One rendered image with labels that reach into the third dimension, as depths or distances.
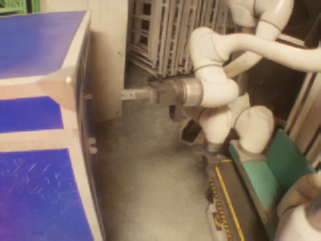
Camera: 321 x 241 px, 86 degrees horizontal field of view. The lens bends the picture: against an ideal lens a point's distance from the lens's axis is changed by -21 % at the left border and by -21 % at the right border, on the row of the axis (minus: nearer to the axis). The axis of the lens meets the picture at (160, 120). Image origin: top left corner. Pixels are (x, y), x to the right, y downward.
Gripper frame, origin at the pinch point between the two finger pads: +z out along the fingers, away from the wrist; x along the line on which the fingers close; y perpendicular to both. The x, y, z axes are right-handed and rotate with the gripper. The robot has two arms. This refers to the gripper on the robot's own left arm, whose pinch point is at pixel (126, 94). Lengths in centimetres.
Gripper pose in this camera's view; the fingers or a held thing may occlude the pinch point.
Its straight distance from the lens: 64.2
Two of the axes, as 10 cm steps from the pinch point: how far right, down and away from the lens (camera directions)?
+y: 0.2, -9.5, -3.1
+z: -9.6, 0.7, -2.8
